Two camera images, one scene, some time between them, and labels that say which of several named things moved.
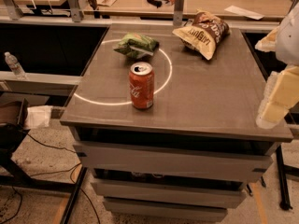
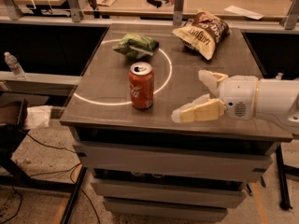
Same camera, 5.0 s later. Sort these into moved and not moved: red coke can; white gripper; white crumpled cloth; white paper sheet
Moved: white gripper
Not moved: white crumpled cloth; white paper sheet; red coke can
